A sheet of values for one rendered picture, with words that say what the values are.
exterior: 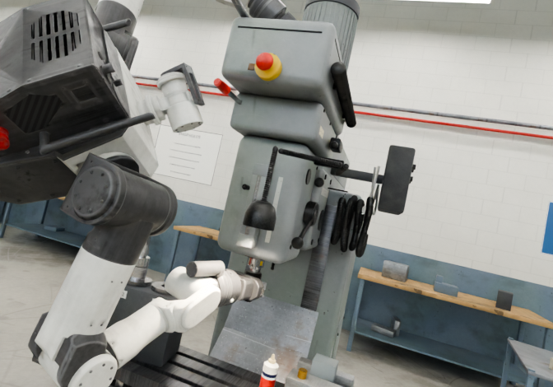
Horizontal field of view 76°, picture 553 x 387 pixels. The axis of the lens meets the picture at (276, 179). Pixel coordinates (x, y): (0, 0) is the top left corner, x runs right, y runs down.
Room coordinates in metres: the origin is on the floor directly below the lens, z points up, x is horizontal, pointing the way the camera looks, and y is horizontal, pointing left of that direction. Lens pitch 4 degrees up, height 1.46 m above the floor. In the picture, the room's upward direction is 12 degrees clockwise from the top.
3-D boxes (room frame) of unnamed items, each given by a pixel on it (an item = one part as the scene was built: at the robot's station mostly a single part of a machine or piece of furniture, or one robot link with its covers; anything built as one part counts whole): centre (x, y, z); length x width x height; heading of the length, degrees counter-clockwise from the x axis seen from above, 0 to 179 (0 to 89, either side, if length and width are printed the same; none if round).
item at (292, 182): (1.02, 0.00, 1.47); 0.21 x 0.19 x 0.32; 73
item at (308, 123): (1.05, -0.01, 1.68); 0.34 x 0.24 x 0.10; 163
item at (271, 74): (0.79, 0.07, 1.76); 0.06 x 0.02 x 0.06; 73
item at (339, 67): (1.00, -0.14, 1.79); 0.45 x 0.04 x 0.04; 163
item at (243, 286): (0.94, 0.05, 1.23); 0.13 x 0.12 x 0.10; 58
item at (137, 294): (1.10, 0.30, 1.05); 0.22 x 0.12 x 0.20; 82
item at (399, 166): (1.20, -0.40, 1.62); 0.20 x 0.09 x 0.21; 163
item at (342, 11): (1.25, -0.07, 2.05); 0.20 x 0.20 x 0.32
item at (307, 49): (1.03, 0.00, 1.81); 0.47 x 0.26 x 0.16; 163
